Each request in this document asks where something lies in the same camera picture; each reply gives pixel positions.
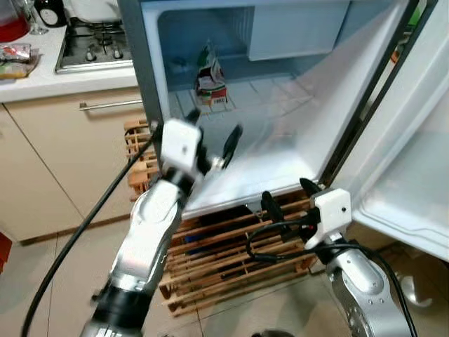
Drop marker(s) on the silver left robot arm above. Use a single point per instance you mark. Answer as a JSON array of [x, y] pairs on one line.
[[144, 239]]

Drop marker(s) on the steel gas hob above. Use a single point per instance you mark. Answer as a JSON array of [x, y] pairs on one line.
[[91, 45]]

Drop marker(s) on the black round jar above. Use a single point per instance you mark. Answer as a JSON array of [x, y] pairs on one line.
[[50, 10]]

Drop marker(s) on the white freezer compartment flap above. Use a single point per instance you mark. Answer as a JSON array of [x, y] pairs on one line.
[[298, 31]]

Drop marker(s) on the clear drinking glass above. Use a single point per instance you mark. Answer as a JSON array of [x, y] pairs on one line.
[[35, 15]]

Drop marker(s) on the grey fridge door white inside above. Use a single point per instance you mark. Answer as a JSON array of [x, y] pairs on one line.
[[407, 154]]

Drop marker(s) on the wooden slatted crate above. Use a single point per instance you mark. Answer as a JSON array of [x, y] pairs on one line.
[[210, 260]]

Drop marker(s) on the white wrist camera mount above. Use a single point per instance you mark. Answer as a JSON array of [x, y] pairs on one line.
[[179, 144], [331, 210]]

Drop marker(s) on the red floor object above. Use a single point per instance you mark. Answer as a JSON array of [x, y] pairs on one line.
[[4, 251]]

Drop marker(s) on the green object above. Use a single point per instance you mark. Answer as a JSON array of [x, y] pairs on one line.
[[418, 14]]

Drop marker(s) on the red jug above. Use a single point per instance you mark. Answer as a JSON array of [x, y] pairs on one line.
[[10, 24]]

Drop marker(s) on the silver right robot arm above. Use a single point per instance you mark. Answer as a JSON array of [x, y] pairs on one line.
[[365, 291]]

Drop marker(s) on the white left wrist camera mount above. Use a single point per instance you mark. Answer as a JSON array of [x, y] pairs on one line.
[[179, 144]]

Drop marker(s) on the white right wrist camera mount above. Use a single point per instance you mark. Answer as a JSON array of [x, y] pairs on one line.
[[331, 210]]

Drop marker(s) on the green white red food carton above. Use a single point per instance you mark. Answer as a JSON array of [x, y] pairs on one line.
[[210, 77]]

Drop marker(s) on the silver red food packet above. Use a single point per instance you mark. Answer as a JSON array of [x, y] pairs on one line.
[[15, 53]]

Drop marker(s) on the yellow brown food packet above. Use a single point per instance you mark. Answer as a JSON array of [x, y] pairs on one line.
[[17, 69]]

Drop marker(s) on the small grey fridge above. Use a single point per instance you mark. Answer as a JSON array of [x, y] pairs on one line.
[[280, 140]]

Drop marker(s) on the white pot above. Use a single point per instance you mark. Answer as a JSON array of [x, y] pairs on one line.
[[95, 8]]

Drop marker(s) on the beige kitchen cabinet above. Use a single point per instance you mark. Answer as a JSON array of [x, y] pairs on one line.
[[63, 161]]

